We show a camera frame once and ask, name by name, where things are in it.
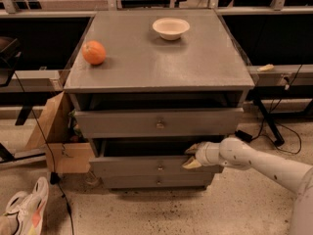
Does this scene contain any grey bottom drawer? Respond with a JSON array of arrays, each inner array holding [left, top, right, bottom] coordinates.
[[103, 173, 214, 189]]

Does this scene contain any black cable on left floor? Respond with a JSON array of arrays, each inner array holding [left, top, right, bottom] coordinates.
[[0, 56, 75, 235]]

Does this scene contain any grey top drawer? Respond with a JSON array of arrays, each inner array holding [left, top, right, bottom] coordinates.
[[75, 108, 243, 138]]

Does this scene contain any grey drawer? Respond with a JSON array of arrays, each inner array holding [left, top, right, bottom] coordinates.
[[75, 108, 243, 138], [103, 173, 214, 189], [90, 137, 223, 177]]

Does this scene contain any white paper bowl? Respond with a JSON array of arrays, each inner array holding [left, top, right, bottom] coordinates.
[[153, 18, 190, 41]]

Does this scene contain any orange fruit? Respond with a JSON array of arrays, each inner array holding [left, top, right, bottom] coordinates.
[[81, 40, 106, 65]]

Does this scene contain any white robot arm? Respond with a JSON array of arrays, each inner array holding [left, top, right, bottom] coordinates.
[[182, 137, 313, 235]]

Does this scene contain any small yellow foam piece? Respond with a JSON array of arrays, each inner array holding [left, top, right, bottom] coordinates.
[[257, 64, 274, 72]]

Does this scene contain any grey wooden drawer cabinet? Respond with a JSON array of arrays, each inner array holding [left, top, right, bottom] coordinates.
[[63, 9, 255, 191]]

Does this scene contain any black power adapter with cable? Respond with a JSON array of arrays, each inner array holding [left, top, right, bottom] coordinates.
[[227, 66, 304, 156]]

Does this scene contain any brown cardboard box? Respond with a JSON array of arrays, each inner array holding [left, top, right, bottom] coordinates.
[[25, 92, 94, 173]]

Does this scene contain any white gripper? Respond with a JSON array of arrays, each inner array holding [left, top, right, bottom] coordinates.
[[182, 142, 228, 169]]

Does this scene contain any white sneaker with orange accents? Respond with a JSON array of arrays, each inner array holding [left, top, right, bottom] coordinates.
[[0, 177, 49, 235]]

